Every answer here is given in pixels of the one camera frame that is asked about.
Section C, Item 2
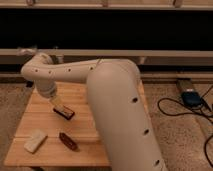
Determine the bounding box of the black cable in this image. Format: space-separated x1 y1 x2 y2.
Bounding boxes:
157 83 213 168

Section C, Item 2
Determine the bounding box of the brown oval snack bar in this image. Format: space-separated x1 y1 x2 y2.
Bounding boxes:
59 132 78 151

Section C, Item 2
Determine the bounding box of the white sponge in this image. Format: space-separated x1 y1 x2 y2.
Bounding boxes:
24 130 48 153

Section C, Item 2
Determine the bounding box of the dark brown rectangular box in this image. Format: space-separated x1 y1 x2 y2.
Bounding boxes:
53 106 75 120

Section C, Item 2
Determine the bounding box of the wooden table board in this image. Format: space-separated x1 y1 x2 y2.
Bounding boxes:
4 82 109 167

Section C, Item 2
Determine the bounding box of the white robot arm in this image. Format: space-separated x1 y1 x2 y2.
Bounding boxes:
21 53 168 171

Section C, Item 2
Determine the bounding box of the long wooden rail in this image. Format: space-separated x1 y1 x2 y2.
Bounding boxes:
0 48 213 64

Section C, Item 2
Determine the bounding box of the blue power adapter box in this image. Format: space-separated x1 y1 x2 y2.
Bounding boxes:
177 79 202 107

